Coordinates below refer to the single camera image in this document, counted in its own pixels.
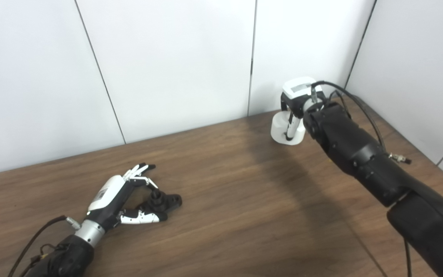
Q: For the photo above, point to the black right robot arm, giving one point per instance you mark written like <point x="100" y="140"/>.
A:
<point x="360" y="154"/>

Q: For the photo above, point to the black plastic holder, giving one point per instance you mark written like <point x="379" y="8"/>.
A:
<point x="171" y="201"/>

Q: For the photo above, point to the round white plastic piece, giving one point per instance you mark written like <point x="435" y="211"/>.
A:
<point x="277" y="129"/>

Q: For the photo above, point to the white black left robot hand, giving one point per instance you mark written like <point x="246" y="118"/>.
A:
<point x="108" y="196"/>

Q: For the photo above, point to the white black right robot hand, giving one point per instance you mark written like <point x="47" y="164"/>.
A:
<point x="300" y="88"/>

